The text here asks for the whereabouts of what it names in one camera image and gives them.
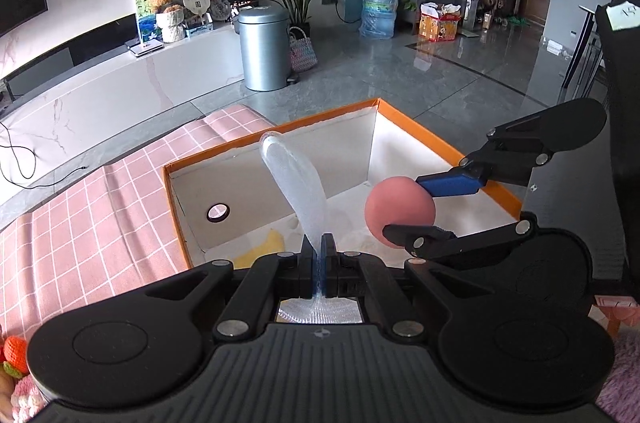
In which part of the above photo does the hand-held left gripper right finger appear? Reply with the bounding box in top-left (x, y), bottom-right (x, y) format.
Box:
top-left (322, 233), bottom-right (473, 340)

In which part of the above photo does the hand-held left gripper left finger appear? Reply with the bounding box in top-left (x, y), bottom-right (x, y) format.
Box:
top-left (145, 233), bottom-right (319, 340)

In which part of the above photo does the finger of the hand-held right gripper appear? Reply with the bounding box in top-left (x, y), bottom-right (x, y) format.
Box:
top-left (415, 108), bottom-right (555, 199)
top-left (382, 212), bottom-right (538, 265)

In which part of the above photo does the pink peach toy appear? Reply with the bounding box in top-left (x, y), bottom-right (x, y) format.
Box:
top-left (364, 176), bottom-right (436, 249)

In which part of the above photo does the pale yellow plush toy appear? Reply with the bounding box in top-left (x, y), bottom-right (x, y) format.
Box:
top-left (232, 228), bottom-right (286, 269)

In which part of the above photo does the translucent white plastic bag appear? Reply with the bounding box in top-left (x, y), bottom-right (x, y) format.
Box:
top-left (259, 130), bottom-right (363, 324)

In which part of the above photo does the orange cardboard box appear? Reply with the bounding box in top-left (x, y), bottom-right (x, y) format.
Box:
top-left (162, 98), bottom-right (523, 271)

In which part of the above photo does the black dining chair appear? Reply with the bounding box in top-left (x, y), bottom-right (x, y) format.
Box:
top-left (560, 6), bottom-right (608, 100)

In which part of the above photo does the orange gift box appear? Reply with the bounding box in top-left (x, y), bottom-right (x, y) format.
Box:
top-left (418, 2), bottom-right (463, 43)

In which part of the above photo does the blue water bottle with pump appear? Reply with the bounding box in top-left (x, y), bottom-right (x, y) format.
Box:
top-left (359, 0), bottom-right (399, 40)

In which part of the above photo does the pink fluffy cloth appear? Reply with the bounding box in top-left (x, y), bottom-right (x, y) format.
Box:
top-left (594, 295), bottom-right (640, 423)

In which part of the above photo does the woven basket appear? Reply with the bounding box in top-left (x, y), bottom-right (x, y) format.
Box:
top-left (288, 26), bottom-right (319, 73)

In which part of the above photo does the pink checked tablecloth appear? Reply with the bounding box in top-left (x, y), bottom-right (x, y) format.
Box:
top-left (0, 103), bottom-right (277, 354)

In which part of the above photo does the silver trash can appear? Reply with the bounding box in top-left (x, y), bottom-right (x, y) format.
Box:
top-left (237, 6), bottom-right (296, 92)

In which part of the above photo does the white marble television console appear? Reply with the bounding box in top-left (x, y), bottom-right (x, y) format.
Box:
top-left (0, 20), bottom-right (249, 204)

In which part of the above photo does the white flat box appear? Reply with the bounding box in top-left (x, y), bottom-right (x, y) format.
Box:
top-left (125, 38), bottom-right (165, 55)

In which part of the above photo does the white knitted pot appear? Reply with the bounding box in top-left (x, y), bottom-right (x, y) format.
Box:
top-left (156, 10), bottom-right (187, 43)

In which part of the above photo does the green and blue painting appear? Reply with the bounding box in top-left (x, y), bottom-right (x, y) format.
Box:
top-left (134, 0), bottom-right (208, 45)

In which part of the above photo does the round paper fan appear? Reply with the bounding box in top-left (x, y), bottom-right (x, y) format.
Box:
top-left (182, 0), bottom-right (211, 27)

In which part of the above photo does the red strawberry toy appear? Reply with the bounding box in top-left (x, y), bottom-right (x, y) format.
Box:
top-left (0, 335), bottom-right (30, 379)

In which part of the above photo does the pink knitted toy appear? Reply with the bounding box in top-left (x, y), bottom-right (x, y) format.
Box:
top-left (10, 375), bottom-right (49, 423)

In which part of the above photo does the black cable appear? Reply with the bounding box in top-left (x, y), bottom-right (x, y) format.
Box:
top-left (0, 118), bottom-right (87, 190)

